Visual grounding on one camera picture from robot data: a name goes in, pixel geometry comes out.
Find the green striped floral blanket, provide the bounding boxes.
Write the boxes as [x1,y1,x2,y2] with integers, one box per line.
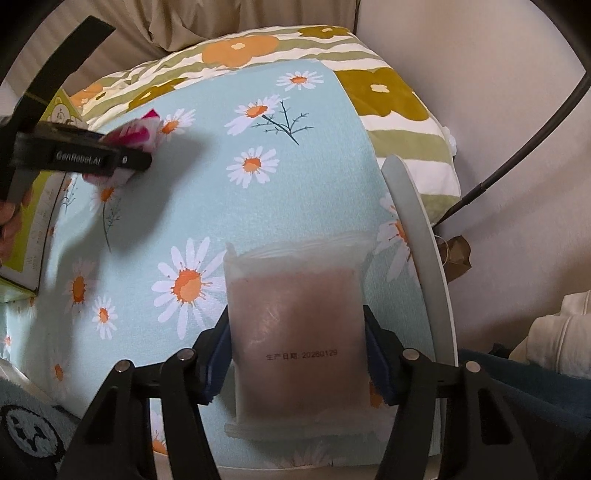
[69,25,462,227]

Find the green cardboard box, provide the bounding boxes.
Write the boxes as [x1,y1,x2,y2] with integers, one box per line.
[0,87,89,303]

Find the beige curtain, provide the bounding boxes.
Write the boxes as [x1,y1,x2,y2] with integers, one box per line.
[0,0,356,97]

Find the black cable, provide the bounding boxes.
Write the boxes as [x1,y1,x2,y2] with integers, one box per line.
[431,76,591,227]

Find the person's left hand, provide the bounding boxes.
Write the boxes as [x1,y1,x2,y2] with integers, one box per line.
[0,203,26,268]

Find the black flat bar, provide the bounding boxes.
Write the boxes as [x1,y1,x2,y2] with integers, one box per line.
[0,16,117,116]

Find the light blue printed rug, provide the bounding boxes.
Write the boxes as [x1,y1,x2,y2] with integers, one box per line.
[0,364,90,472]

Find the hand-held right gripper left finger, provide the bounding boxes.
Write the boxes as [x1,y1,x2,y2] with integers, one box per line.
[58,305,241,480]

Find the white cloth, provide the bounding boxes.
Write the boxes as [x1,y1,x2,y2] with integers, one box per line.
[510,290,591,380]

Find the translucent pink snack packet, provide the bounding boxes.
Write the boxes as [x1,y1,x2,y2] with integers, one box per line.
[223,232,386,439]

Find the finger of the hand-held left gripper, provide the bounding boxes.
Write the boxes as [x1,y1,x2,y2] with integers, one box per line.
[37,121,116,147]

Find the light blue daisy tablecloth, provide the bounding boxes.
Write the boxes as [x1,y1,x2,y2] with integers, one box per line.
[0,58,444,467]

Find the dark blue cloth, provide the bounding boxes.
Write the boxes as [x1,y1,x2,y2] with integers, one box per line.
[457,344,591,480]

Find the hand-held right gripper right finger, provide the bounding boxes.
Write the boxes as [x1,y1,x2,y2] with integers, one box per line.
[362,305,539,480]

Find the pink white snack packet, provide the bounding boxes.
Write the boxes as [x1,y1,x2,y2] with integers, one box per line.
[83,108,163,185]

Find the brown paper bag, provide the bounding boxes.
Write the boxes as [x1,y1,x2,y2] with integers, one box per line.
[438,235,472,281]

